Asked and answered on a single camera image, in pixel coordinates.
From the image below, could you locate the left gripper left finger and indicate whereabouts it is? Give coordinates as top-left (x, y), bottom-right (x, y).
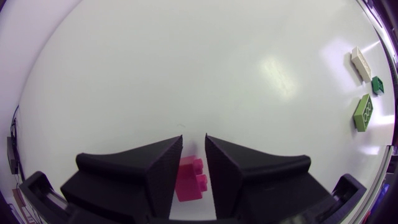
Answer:
top-left (60, 134), bottom-right (183, 224)

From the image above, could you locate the black cable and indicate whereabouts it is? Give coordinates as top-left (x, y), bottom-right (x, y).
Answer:
top-left (9, 105), bottom-right (26, 183)

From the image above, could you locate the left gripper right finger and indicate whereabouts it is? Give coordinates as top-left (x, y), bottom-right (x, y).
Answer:
top-left (204, 133), bottom-right (333, 224)

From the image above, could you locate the dark green toy brick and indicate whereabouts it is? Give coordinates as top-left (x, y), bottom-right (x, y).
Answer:
top-left (371, 75), bottom-right (385, 96)

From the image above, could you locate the white toy brick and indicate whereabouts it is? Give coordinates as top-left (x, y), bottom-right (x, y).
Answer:
top-left (350, 46), bottom-right (373, 83)

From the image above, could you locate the pink toy brick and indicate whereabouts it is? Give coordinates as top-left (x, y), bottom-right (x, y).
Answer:
top-left (174, 155), bottom-right (208, 203)

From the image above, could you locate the light green toy brick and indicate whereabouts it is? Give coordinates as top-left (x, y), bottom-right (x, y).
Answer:
top-left (353, 93), bottom-right (374, 133)

